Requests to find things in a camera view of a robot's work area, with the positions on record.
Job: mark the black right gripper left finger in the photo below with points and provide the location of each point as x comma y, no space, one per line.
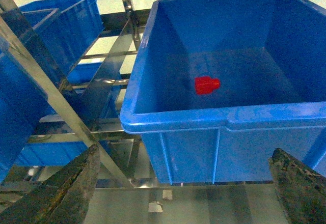
62,198

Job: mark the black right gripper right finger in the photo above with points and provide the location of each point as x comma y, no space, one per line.
300,189

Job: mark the large blue open bin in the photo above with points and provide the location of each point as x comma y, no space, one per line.
269,56

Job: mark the blue bin at left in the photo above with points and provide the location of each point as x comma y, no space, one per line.
76,25

